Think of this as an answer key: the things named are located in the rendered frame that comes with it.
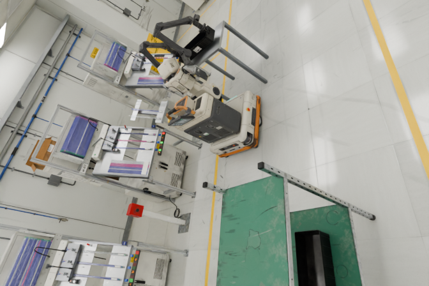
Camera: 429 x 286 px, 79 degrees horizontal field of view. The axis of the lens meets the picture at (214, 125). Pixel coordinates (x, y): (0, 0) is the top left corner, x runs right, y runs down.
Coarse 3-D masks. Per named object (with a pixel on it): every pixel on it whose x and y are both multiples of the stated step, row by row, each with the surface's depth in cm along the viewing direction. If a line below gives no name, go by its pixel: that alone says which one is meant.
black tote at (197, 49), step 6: (210, 30) 295; (198, 36) 311; (204, 36) 310; (210, 36) 291; (192, 42) 320; (198, 42) 319; (204, 42) 295; (210, 42) 294; (186, 48) 330; (192, 48) 305; (198, 48) 304; (204, 48) 303; (192, 54) 315; (180, 60) 327
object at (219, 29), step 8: (224, 24) 304; (216, 32) 306; (232, 32) 314; (216, 40) 296; (248, 40) 326; (208, 48) 307; (216, 48) 287; (256, 48) 332; (200, 56) 315; (208, 56) 298; (232, 56) 296; (264, 56) 342; (200, 64) 312; (240, 64) 303; (224, 72) 381; (248, 72) 312; (256, 72) 316; (264, 80) 322; (224, 96) 365
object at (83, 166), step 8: (56, 112) 325; (80, 112) 337; (96, 120) 347; (48, 128) 313; (40, 144) 301; (176, 144) 389; (200, 144) 392; (56, 152) 302; (72, 160) 318; (80, 160) 316; (80, 168) 313; (168, 192) 346
